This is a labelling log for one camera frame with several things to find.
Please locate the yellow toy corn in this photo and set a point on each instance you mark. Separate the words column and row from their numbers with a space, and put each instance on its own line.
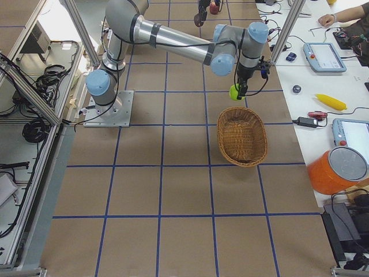
column 331, row 102

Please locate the person hand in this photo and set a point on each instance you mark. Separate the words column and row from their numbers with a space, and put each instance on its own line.
column 327, row 20

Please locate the teach pendant far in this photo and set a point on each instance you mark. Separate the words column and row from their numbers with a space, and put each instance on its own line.
column 323, row 58

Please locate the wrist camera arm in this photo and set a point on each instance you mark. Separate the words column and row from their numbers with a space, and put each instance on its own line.
column 264, row 67

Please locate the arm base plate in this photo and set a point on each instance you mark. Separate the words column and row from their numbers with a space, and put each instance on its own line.
column 118, row 115

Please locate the dark round puck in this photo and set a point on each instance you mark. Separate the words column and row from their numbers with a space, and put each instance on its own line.
column 296, row 89

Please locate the red tool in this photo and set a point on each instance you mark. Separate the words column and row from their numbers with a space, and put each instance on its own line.
column 318, row 115

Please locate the red apple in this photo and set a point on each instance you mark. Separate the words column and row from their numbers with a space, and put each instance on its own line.
column 214, row 8

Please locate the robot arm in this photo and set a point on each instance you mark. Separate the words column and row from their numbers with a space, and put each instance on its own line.
column 232, row 49
column 202, row 5

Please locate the person forearm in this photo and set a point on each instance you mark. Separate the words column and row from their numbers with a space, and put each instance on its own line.
column 350, row 14

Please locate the wicker basket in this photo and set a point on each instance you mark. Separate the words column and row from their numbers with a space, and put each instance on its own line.
column 242, row 137

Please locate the dark purple apple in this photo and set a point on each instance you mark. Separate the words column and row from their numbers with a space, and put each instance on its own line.
column 199, row 19

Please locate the black power adapter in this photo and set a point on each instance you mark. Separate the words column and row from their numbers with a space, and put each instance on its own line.
column 306, row 122

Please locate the green apple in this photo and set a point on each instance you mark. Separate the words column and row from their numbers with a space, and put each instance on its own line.
column 233, row 92

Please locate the teach pendant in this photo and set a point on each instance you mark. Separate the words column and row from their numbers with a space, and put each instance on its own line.
column 351, row 133
column 323, row 58

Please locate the aluminium frame post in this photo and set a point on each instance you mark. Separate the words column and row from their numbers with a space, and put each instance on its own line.
column 286, row 29

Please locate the black box under table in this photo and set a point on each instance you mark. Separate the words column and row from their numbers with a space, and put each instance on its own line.
column 341, row 231

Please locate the orange cylinder container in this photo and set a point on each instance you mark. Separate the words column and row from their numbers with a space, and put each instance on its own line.
column 336, row 170

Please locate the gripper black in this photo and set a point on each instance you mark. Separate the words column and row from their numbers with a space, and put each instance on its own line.
column 245, row 74

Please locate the teach pendant near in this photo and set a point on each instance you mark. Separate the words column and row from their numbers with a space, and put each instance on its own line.
column 351, row 133

